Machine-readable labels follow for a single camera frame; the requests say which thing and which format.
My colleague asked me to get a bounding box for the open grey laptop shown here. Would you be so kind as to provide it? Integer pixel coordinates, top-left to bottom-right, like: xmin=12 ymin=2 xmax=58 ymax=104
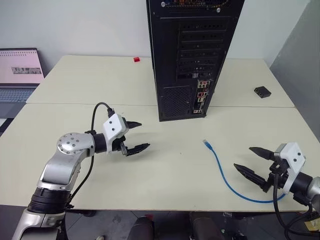
xmin=0 ymin=47 xmax=46 ymax=137

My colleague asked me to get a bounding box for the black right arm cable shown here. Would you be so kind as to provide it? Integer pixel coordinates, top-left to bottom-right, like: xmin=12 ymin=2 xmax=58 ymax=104
xmin=272 ymin=172 xmax=316 ymax=240

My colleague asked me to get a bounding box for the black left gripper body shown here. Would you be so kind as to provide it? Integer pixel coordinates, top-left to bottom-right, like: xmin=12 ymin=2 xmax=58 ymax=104
xmin=111 ymin=124 xmax=131 ymax=154

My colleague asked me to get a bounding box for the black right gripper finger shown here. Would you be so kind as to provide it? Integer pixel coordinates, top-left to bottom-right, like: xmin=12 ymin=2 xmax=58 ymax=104
xmin=248 ymin=146 xmax=276 ymax=161
xmin=233 ymin=163 xmax=267 ymax=187

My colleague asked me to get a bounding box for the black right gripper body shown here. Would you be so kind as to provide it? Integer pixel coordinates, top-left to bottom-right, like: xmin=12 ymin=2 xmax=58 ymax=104
xmin=261 ymin=160 xmax=289 ymax=194

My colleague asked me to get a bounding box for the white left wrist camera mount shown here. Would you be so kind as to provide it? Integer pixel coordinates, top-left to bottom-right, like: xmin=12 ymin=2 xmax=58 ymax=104
xmin=102 ymin=113 xmax=129 ymax=154

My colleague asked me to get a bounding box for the blue ethernet cable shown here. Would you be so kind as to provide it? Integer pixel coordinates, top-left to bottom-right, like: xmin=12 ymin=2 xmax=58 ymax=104
xmin=202 ymin=139 xmax=287 ymax=204

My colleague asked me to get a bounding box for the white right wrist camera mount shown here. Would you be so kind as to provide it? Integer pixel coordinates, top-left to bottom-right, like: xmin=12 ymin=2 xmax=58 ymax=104
xmin=274 ymin=142 xmax=307 ymax=194

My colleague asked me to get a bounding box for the dark rounded shape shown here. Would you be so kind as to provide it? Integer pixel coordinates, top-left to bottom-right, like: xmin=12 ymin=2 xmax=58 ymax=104
xmin=130 ymin=215 xmax=155 ymax=240
xmin=188 ymin=211 xmax=226 ymax=240

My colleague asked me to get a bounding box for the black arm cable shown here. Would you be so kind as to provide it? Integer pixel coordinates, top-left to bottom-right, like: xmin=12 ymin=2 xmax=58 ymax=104
xmin=272 ymin=172 xmax=316 ymax=240
xmin=62 ymin=102 xmax=116 ymax=240

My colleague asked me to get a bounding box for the black computer tower case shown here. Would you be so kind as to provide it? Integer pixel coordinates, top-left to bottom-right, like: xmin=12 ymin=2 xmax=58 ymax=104
xmin=145 ymin=0 xmax=246 ymax=123

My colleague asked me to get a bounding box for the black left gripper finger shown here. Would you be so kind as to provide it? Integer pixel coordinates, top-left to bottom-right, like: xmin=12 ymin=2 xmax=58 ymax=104
xmin=126 ymin=120 xmax=143 ymax=131
xmin=123 ymin=142 xmax=151 ymax=157

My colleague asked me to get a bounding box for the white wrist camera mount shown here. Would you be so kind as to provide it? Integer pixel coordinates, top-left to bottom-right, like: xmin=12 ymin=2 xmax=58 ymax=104
xmin=102 ymin=113 xmax=129 ymax=154
xmin=274 ymin=142 xmax=307 ymax=194

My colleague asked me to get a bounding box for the yellow tag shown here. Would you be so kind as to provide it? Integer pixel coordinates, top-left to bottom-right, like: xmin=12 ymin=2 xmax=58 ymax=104
xmin=304 ymin=216 xmax=317 ymax=231

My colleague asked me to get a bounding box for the small black adapter block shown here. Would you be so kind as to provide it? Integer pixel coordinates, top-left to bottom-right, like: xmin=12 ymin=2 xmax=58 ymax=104
xmin=253 ymin=85 xmax=272 ymax=99

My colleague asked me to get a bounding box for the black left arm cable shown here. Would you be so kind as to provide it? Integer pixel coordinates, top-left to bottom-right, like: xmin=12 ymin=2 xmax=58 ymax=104
xmin=62 ymin=102 xmax=116 ymax=240

